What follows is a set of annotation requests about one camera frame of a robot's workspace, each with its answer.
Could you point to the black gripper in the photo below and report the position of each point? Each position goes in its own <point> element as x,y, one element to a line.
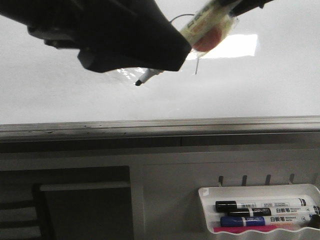
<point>109,34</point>

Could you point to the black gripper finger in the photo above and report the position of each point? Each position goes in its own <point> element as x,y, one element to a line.
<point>247,5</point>

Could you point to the taped black whiteboard marker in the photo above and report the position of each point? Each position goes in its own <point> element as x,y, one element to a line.
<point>200,32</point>

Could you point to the white whiteboard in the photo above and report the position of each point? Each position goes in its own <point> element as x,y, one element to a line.
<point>264,77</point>

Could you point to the dark chair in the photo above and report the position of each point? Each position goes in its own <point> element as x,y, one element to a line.
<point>92,203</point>

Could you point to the white plastic marker tray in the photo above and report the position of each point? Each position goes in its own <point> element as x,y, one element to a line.
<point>210,219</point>

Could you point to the black capped marker top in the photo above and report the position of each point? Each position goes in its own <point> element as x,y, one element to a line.
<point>225,205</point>

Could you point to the black capped marker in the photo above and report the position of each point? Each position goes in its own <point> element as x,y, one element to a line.
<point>274,211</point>
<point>225,205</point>

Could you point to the black capped marker middle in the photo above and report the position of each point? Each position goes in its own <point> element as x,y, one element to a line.
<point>274,211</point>

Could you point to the blue capped marker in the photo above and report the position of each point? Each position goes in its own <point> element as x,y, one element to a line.
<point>257,221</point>

